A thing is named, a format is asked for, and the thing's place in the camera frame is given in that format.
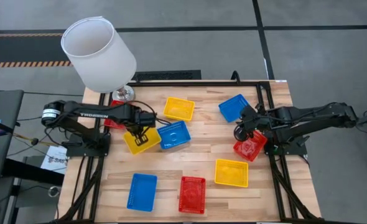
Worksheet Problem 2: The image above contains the white shade table lamp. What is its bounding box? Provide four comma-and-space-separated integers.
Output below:
60, 16, 137, 104

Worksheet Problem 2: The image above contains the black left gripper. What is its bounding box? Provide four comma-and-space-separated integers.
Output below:
124, 104, 157, 147

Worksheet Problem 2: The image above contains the red plastic mesh basket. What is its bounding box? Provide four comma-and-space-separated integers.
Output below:
178, 175, 207, 215
103, 99, 127, 130
233, 129, 269, 163

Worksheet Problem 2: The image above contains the grey cable ring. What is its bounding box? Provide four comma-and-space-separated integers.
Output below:
47, 185, 62, 198

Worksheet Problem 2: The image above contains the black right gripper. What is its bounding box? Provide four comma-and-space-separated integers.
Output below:
233, 103, 270, 142

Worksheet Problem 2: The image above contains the yellow plastic mesh basket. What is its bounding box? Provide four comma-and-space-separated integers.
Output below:
163, 96, 196, 122
122, 126, 162, 156
214, 159, 249, 189

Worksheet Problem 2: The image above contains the blue plastic mesh basket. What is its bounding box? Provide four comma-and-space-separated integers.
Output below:
156, 120, 192, 151
218, 93, 253, 123
126, 173, 159, 213

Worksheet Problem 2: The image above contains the black floor vent grille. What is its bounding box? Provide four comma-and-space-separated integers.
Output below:
131, 69, 202, 82

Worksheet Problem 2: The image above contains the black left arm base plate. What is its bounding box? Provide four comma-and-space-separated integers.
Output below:
65, 132, 111, 157

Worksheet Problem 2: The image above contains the black aluminium table frame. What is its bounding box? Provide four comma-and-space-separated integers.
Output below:
56, 80, 320, 223

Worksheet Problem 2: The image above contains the white printed paper sheet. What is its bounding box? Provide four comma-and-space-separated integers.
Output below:
40, 145, 68, 175

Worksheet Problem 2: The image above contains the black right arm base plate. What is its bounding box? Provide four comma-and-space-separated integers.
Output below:
264, 133, 309, 157

